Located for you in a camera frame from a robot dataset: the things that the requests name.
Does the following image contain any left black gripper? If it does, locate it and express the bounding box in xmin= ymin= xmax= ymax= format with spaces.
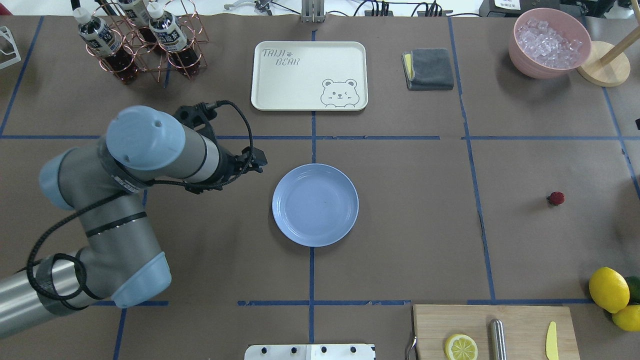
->
xmin=218 ymin=146 xmax=268 ymax=187

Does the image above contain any blue plate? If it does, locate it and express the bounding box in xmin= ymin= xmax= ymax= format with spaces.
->
xmin=271 ymin=163 xmax=360 ymax=248

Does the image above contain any red strawberry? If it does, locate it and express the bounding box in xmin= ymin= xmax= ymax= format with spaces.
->
xmin=546 ymin=191 xmax=566 ymax=207

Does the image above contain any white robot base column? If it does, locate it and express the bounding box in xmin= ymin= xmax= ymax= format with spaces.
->
xmin=244 ymin=342 xmax=377 ymax=360

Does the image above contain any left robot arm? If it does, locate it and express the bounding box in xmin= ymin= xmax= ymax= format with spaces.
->
xmin=1 ymin=100 xmax=268 ymax=338

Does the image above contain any cream bear tray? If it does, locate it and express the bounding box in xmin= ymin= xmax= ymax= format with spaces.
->
xmin=250 ymin=41 xmax=369 ymax=112

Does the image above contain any dark tea bottle middle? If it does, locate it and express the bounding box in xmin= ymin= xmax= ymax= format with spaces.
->
xmin=146 ymin=1 xmax=201 ymax=79

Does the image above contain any dark tea bottle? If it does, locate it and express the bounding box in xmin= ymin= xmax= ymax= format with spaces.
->
xmin=116 ymin=0 xmax=163 ymax=54
xmin=146 ymin=1 xmax=201 ymax=79
xmin=71 ymin=7 xmax=138 ymax=84

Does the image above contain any dark tea bottle back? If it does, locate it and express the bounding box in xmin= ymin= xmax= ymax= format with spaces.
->
xmin=116 ymin=0 xmax=163 ymax=54

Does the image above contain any grey folded cloth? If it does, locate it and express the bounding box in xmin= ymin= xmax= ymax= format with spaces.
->
xmin=401 ymin=48 xmax=454 ymax=91

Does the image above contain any dark tea bottle front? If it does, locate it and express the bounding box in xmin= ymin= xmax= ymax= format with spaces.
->
xmin=71 ymin=7 xmax=138 ymax=84

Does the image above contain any half lemon slice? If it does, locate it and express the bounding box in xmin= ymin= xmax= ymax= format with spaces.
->
xmin=443 ymin=333 xmax=479 ymax=360

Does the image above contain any pink bowl of ice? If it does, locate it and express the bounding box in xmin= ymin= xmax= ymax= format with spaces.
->
xmin=509 ymin=7 xmax=592 ymax=79

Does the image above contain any wooden cutting board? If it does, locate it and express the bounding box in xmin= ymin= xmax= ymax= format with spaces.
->
xmin=412 ymin=304 xmax=582 ymax=360

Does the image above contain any yellow plastic knife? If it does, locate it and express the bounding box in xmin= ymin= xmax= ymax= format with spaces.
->
xmin=545 ymin=321 xmax=559 ymax=360

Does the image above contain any wooden cup stand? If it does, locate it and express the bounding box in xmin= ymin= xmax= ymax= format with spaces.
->
xmin=577 ymin=27 xmax=640 ymax=87

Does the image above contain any yellow lemon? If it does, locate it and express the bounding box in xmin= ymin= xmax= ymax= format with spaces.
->
xmin=611 ymin=304 xmax=640 ymax=332
xmin=588 ymin=266 xmax=631 ymax=314

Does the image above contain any green lime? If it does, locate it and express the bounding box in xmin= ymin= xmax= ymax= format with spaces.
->
xmin=624 ymin=276 xmax=640 ymax=305

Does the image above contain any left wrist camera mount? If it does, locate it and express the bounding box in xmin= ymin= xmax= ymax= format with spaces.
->
xmin=173 ymin=102 xmax=218 ymax=145

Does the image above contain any aluminium frame post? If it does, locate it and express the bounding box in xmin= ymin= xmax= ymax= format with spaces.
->
xmin=301 ymin=0 xmax=326 ymax=23

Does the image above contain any copper wire bottle rack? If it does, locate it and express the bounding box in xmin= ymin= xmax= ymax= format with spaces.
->
xmin=71 ymin=0 xmax=210 ymax=85

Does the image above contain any white wire cup basket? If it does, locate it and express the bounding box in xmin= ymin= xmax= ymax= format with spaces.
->
xmin=0 ymin=26 xmax=22 ymax=69

